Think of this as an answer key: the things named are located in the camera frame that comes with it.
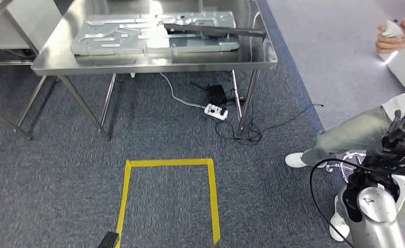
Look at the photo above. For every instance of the yellow floor tape square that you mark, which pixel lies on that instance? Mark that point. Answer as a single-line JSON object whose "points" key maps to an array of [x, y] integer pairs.
{"points": [[123, 198]]}

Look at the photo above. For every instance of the black plastic panel part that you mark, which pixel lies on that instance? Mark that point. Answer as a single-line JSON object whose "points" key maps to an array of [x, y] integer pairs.
{"points": [[222, 31]]}

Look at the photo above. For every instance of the white power strip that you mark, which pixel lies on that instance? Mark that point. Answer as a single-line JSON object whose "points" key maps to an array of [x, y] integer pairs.
{"points": [[216, 112]]}

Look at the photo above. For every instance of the stamped silver sheet metal panel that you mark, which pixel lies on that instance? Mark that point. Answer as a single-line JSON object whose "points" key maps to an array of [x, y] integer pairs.
{"points": [[120, 41]]}

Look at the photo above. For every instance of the stainless steel workbench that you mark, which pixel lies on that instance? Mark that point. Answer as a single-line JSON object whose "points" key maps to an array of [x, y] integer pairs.
{"points": [[68, 63]]}

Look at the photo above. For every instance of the pale wrist camera on bracket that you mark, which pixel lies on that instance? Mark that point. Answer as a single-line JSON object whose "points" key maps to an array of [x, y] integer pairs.
{"points": [[394, 161]]}

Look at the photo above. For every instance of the chrome swivel chair base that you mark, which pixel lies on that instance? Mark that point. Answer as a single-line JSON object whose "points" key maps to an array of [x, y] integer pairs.
{"points": [[346, 166]]}

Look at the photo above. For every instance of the person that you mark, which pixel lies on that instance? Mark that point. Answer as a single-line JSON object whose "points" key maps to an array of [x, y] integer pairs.
{"points": [[353, 133]]}

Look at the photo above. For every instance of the white handheld device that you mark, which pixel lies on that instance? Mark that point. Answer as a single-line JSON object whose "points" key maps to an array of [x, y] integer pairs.
{"points": [[392, 30]]}

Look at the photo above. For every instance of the stainless steel side table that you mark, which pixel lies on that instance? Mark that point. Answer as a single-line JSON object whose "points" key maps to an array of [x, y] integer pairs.
{"points": [[3, 61]]}

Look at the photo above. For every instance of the black left robot foot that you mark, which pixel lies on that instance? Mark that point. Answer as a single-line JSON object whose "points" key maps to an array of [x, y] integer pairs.
{"points": [[109, 240]]}

